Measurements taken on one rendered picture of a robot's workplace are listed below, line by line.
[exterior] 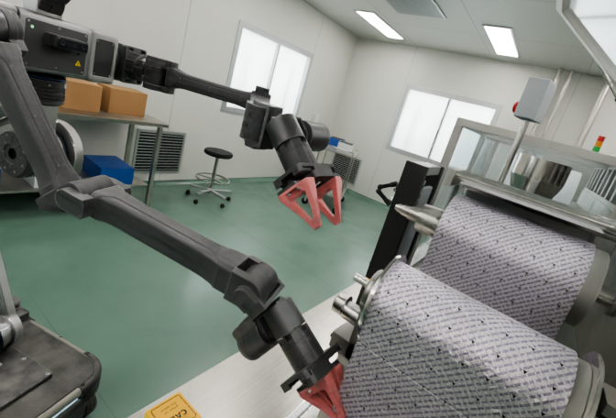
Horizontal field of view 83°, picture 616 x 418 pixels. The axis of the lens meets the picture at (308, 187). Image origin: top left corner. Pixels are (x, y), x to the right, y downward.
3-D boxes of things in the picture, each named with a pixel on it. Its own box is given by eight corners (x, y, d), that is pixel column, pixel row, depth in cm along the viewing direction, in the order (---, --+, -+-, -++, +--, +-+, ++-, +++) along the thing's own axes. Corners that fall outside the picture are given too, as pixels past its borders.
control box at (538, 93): (514, 118, 95) (530, 82, 93) (541, 124, 90) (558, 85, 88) (506, 114, 90) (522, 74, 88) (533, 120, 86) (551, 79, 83)
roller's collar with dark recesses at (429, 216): (420, 227, 80) (430, 202, 78) (445, 239, 77) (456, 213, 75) (411, 232, 75) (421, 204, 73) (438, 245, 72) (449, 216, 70)
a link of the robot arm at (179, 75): (274, 124, 113) (281, 93, 111) (260, 126, 100) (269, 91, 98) (151, 86, 119) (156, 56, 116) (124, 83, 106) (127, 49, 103)
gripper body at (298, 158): (275, 192, 57) (258, 154, 59) (313, 190, 65) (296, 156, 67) (302, 172, 53) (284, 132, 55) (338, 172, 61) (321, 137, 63)
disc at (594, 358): (547, 409, 51) (596, 329, 45) (551, 412, 50) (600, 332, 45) (538, 497, 39) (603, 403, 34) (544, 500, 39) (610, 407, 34)
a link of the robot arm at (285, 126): (257, 126, 62) (277, 105, 59) (283, 128, 67) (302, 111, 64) (271, 159, 60) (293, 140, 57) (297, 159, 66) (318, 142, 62)
